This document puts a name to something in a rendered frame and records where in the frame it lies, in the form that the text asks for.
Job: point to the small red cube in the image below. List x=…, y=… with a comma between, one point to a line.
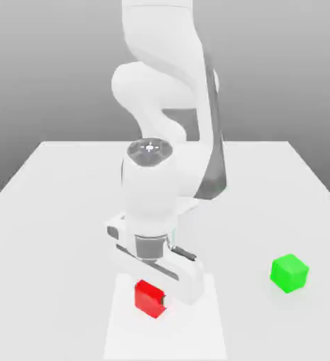
x=148, y=300

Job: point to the small green cube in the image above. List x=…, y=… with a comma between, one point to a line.
x=289, y=273

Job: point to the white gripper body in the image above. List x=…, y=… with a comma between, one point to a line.
x=191, y=282

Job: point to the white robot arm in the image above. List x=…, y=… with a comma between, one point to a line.
x=151, y=191

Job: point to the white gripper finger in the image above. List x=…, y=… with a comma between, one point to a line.
x=164, y=300

